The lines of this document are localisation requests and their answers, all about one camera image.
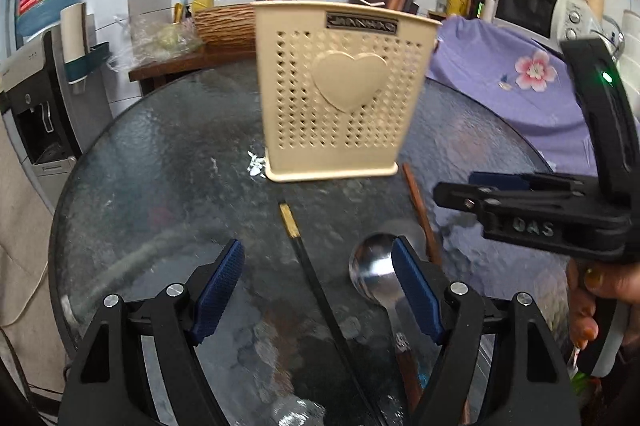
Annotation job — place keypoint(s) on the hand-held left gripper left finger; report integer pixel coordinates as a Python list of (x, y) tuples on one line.
[(220, 291)]

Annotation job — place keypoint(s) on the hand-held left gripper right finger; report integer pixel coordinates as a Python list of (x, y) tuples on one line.
[(417, 291)]

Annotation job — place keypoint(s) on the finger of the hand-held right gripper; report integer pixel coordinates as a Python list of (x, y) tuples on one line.
[(495, 180), (460, 196)]

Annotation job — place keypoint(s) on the reddish brown single chopstick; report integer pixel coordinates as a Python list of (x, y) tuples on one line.
[(420, 211)]

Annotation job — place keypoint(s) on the black chopstick gold tip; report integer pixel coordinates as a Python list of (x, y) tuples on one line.
[(320, 286)]

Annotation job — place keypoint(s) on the cream perforated utensil holder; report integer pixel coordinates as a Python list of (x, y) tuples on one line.
[(300, 106)]

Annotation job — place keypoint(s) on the person's right hand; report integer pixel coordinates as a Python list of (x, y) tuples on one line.
[(582, 306)]

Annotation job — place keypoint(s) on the purple floral cloth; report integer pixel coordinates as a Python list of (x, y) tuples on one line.
[(475, 96)]

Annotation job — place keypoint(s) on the white microwave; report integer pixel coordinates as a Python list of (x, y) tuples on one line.
[(525, 11)]

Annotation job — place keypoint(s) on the brown glass bottle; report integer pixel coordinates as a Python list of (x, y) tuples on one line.
[(478, 3)]

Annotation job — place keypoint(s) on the beige draped cloth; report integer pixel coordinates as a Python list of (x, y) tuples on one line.
[(25, 256)]

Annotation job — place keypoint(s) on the wooden side table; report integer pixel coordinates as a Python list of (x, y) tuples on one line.
[(165, 66)]

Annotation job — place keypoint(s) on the clear plastic bag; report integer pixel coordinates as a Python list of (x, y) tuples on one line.
[(165, 41)]

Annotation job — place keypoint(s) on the teal cup holder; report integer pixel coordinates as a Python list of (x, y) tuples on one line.
[(97, 56)]

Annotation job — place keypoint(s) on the wicker basket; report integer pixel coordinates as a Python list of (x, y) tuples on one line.
[(225, 26)]

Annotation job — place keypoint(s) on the grey water dispenser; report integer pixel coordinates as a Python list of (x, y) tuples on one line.
[(30, 76)]

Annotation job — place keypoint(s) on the white paper cup tube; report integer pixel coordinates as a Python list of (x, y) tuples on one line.
[(74, 36)]

